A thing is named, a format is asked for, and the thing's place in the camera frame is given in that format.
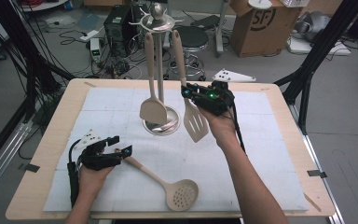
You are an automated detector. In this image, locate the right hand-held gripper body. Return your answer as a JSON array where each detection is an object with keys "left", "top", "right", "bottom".
[{"left": 192, "top": 68, "right": 257, "bottom": 117}]

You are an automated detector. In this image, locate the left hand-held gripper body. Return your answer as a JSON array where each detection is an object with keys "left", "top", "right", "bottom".
[{"left": 73, "top": 129, "right": 124, "bottom": 172}]

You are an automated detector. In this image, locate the wooden skimmer spoon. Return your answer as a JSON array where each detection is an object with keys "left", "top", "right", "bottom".
[{"left": 122, "top": 155, "right": 200, "bottom": 213}]

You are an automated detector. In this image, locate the wooden slotted spatula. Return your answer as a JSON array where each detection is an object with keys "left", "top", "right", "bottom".
[{"left": 171, "top": 29, "right": 211, "bottom": 144}]

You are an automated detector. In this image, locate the wooden solid spatula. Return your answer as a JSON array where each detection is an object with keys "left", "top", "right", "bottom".
[{"left": 139, "top": 32, "right": 169, "bottom": 126}]

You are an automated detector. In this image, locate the metal utensil rack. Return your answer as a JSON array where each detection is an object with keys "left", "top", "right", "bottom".
[{"left": 129, "top": 2, "right": 185, "bottom": 136}]

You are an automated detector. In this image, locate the person's left hand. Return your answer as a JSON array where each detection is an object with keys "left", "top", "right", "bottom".
[{"left": 78, "top": 164, "right": 116, "bottom": 200}]

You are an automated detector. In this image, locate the person's right hand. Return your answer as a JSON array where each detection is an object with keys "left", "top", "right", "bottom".
[{"left": 197, "top": 106, "right": 241, "bottom": 150}]

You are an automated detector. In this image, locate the black round stool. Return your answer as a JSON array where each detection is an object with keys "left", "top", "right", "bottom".
[{"left": 164, "top": 25, "right": 210, "bottom": 82}]

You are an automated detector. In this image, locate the black flat device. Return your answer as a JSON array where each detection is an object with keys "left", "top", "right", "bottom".
[{"left": 190, "top": 14, "right": 221, "bottom": 28}]

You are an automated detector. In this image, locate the black tape piece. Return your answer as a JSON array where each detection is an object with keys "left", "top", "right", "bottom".
[
  {"left": 18, "top": 162, "right": 41, "bottom": 174},
  {"left": 307, "top": 169, "right": 328, "bottom": 179}
]

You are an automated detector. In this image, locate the cardboard box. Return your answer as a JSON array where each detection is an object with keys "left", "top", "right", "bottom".
[{"left": 229, "top": 0, "right": 304, "bottom": 59}]

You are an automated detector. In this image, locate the black computer tower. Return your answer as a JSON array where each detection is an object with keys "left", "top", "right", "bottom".
[{"left": 103, "top": 4, "right": 138, "bottom": 58}]

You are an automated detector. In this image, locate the small white device green display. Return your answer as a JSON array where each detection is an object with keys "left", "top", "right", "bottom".
[{"left": 89, "top": 37, "right": 103, "bottom": 63}]

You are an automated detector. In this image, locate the white round lid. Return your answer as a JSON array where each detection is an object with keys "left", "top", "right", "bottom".
[{"left": 247, "top": 0, "right": 273, "bottom": 9}]

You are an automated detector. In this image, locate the white power strip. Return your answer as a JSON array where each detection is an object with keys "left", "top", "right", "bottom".
[{"left": 79, "top": 29, "right": 101, "bottom": 42}]

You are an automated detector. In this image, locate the white flat board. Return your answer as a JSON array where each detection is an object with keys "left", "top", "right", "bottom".
[{"left": 285, "top": 36, "right": 352, "bottom": 57}]

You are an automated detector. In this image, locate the brown tape strip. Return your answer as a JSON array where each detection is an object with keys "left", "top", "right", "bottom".
[{"left": 303, "top": 192, "right": 322, "bottom": 213}]

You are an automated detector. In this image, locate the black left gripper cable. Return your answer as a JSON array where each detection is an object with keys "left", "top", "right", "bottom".
[{"left": 66, "top": 139, "right": 80, "bottom": 209}]

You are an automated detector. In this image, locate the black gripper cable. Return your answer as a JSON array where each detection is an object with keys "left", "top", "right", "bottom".
[
  {"left": 227, "top": 92, "right": 247, "bottom": 155},
  {"left": 66, "top": 139, "right": 80, "bottom": 209}
]

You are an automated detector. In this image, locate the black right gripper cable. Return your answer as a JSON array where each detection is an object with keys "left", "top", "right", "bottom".
[{"left": 227, "top": 92, "right": 247, "bottom": 155}]

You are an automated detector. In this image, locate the white metal stand post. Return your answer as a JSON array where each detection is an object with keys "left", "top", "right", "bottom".
[{"left": 214, "top": 0, "right": 231, "bottom": 59}]

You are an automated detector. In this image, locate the tangle of floor cables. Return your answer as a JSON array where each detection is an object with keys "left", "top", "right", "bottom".
[{"left": 59, "top": 29, "right": 144, "bottom": 80}]

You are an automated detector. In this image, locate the aluminium rail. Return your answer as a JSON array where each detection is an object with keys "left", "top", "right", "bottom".
[
  {"left": 288, "top": 104, "right": 346, "bottom": 224},
  {"left": 0, "top": 119, "right": 34, "bottom": 203}
]

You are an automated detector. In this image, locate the black metal frame stand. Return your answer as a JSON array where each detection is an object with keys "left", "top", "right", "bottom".
[
  {"left": 274, "top": 0, "right": 358, "bottom": 135},
  {"left": 0, "top": 0, "right": 76, "bottom": 125}
]

